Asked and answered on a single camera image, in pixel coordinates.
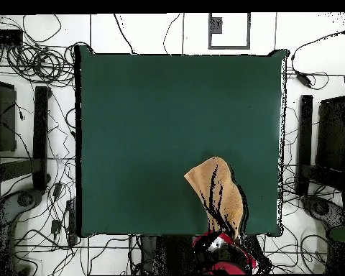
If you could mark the tan terry towel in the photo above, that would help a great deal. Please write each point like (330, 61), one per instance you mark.
(228, 195)

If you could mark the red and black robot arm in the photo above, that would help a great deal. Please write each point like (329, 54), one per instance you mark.
(227, 268)

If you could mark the flat black box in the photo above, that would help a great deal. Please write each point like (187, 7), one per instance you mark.
(5, 36)

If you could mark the grey stand base black knob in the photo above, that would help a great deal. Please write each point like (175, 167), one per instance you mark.
(5, 210)
(333, 214)

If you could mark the dark green tablecloth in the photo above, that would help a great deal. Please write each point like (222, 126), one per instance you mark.
(118, 143)

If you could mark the black power strip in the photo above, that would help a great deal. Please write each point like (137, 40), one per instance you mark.
(72, 221)

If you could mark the black cabinet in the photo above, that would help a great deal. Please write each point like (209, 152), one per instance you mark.
(4, 120)
(332, 135)

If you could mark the small black adapter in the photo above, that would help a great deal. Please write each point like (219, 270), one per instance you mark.
(56, 226)

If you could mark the black power adapter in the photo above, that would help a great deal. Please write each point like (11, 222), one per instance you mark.
(304, 80)

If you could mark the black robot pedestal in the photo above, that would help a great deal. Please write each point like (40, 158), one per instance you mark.
(172, 256)

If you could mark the black stand frame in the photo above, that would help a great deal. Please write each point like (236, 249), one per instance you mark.
(40, 138)
(306, 129)

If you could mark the grey rectangular frame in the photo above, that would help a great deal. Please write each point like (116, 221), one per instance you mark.
(229, 47)

